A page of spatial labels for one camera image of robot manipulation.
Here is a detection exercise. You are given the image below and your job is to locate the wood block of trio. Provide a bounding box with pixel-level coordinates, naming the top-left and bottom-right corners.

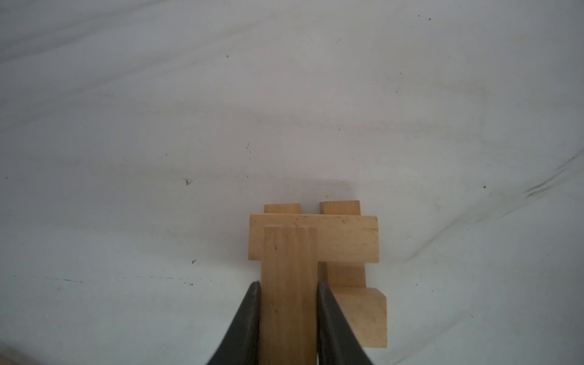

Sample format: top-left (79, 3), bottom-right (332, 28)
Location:
top-left (319, 200), bottom-right (367, 288)
top-left (331, 287), bottom-right (388, 348)
top-left (248, 214), bottom-right (380, 263)

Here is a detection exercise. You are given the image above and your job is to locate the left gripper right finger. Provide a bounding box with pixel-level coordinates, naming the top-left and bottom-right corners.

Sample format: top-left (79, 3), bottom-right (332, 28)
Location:
top-left (316, 281), bottom-right (373, 365)

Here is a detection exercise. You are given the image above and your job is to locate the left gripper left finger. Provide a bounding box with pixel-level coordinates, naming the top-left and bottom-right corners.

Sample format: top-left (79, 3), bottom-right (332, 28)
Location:
top-left (208, 281), bottom-right (261, 365)

